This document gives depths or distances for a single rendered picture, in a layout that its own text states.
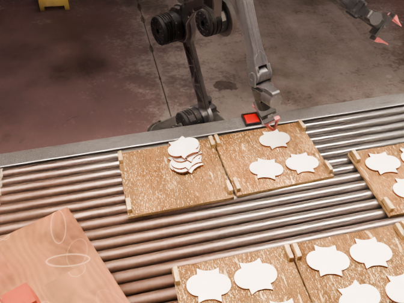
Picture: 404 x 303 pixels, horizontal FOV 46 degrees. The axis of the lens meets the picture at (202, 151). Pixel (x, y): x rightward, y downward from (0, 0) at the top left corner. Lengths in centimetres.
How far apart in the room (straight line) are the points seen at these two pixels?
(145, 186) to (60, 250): 46
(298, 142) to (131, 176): 73
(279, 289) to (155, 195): 59
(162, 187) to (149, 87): 220
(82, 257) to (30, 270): 16
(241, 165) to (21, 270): 92
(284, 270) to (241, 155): 57
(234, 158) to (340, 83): 232
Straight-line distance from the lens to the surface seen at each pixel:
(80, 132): 365
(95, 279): 154
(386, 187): 201
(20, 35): 501
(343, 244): 177
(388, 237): 185
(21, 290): 138
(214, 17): 246
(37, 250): 165
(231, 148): 203
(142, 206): 182
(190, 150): 193
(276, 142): 207
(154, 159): 200
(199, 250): 172
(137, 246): 173
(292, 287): 164
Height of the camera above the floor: 232
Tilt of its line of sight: 43 degrees down
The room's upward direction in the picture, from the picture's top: straight up
